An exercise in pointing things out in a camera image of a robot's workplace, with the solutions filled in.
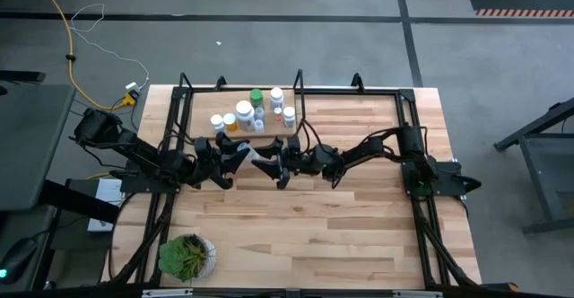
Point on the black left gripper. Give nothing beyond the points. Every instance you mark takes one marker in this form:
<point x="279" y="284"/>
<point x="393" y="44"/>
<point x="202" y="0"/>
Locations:
<point x="202" y="165"/>

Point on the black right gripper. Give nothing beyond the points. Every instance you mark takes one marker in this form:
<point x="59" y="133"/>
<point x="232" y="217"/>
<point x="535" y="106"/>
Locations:
<point x="314" y="161"/>

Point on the plain white medicine bottle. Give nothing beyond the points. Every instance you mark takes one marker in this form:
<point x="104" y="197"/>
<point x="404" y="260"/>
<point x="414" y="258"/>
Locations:
<point x="259" y="126"/>

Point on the orange bottle with white cap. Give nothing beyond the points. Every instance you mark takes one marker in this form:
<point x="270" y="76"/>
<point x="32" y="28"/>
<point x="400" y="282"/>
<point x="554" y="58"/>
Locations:
<point x="229" y="118"/>

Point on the white labelled medicine bottle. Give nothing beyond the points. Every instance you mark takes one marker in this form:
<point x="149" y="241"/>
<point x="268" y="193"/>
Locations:
<point x="217" y="119"/>

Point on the small pink medicine bottle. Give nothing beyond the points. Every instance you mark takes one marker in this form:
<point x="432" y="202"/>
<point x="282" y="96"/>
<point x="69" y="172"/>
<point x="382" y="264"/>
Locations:
<point x="278" y="110"/>

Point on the white bottle with barcode label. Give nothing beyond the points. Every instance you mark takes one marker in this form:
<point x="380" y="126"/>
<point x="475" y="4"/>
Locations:
<point x="289" y="111"/>

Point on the large white medicine bottle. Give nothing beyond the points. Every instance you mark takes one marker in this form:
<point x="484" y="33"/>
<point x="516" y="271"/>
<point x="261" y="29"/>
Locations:
<point x="245" y="108"/>

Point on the white bottle with dark label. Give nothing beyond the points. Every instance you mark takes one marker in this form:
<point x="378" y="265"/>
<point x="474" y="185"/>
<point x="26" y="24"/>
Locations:
<point x="276" y="93"/>

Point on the green-capped medicine bottle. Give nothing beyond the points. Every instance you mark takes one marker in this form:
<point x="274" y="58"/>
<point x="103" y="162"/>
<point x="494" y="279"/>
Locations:
<point x="256" y="94"/>

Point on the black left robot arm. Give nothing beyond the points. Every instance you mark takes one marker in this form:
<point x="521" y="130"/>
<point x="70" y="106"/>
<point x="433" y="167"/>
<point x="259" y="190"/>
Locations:
<point x="134" y="147"/>

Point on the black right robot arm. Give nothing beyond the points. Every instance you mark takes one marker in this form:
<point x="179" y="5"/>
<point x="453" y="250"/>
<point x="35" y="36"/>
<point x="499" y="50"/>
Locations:
<point x="372" y="147"/>

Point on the succulent in white pot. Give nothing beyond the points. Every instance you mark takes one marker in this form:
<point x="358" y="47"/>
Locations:
<point x="184" y="257"/>

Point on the white power adapter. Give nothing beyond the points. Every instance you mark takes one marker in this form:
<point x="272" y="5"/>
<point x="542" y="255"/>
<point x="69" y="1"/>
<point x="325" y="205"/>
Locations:
<point x="131" y="85"/>

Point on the white control box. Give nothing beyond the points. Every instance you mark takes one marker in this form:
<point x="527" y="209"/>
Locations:
<point x="110" y="190"/>

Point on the black flat beam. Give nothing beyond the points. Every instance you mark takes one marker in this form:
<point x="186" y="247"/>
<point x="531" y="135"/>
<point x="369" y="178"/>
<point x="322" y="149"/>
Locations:
<point x="76" y="201"/>

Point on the dark grey desk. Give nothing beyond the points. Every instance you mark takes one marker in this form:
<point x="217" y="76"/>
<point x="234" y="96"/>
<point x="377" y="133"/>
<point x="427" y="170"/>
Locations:
<point x="27" y="145"/>

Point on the black computer mouse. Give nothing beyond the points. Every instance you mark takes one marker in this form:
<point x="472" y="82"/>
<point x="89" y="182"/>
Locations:
<point x="18" y="257"/>

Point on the wooden shelf with black frame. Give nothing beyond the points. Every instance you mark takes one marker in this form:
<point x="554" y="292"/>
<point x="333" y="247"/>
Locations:
<point x="202" y="109"/>

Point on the black metal rig frame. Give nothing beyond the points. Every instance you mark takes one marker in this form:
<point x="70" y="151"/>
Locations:
<point x="334" y="91"/>

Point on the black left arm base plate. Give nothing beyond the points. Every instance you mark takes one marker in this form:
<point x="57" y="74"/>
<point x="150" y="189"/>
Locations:
<point x="134" y="185"/>

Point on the grey metal bracket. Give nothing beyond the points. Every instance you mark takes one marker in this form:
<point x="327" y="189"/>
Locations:
<point x="167" y="294"/>
<point x="417" y="294"/>

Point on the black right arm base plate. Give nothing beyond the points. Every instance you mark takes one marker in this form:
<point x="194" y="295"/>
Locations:
<point x="453" y="183"/>

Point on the black frame table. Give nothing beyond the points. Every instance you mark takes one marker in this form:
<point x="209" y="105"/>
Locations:
<point x="546" y="190"/>

